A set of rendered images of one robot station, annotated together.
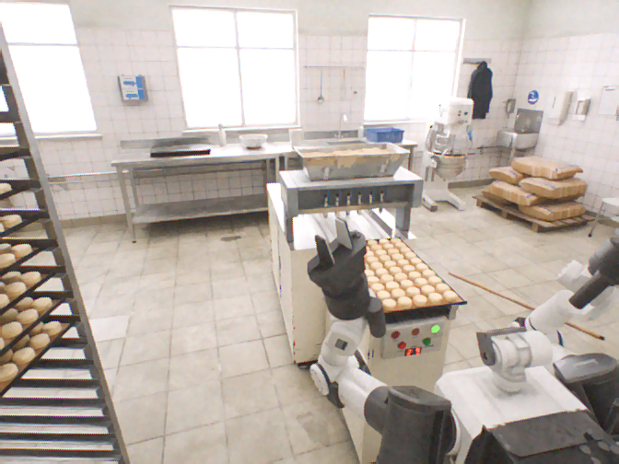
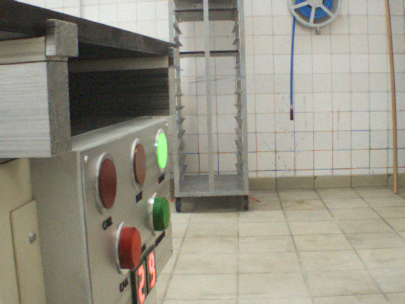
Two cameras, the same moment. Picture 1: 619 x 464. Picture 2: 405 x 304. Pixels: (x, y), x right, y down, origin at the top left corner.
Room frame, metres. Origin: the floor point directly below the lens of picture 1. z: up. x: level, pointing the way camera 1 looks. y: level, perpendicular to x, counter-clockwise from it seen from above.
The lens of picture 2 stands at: (0.93, 0.02, 0.88)
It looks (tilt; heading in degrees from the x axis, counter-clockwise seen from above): 7 degrees down; 291
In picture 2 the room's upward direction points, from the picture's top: 2 degrees counter-clockwise
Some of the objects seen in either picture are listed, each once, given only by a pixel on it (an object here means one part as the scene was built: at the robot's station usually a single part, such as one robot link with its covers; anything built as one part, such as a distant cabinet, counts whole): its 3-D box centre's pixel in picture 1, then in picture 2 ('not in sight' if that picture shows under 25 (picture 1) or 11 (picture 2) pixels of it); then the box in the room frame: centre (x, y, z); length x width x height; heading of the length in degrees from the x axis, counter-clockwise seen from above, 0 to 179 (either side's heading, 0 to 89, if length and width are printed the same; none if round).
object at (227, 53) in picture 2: not in sight; (207, 53); (2.29, -3.58, 1.05); 0.60 x 0.40 x 0.01; 110
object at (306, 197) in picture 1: (347, 204); not in sight; (2.00, -0.16, 1.01); 0.72 x 0.33 x 0.34; 103
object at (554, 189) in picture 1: (554, 185); not in sight; (4.27, -2.77, 0.47); 0.72 x 0.42 x 0.17; 113
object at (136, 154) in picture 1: (276, 168); not in sight; (4.47, 0.52, 0.61); 3.40 x 0.70 x 1.22; 108
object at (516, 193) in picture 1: (519, 191); not in sight; (4.47, -2.49, 0.32); 0.72 x 0.42 x 0.17; 22
